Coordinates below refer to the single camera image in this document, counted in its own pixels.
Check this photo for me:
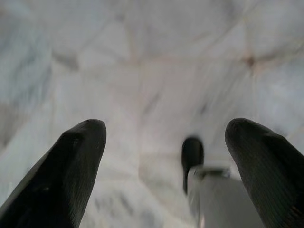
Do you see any black robot left foot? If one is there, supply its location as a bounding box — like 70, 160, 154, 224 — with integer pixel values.
181, 137, 205, 195

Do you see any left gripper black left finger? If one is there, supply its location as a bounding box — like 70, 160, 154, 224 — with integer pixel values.
0, 119, 107, 228

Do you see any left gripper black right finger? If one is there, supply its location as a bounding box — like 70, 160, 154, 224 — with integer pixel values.
224, 117, 304, 228

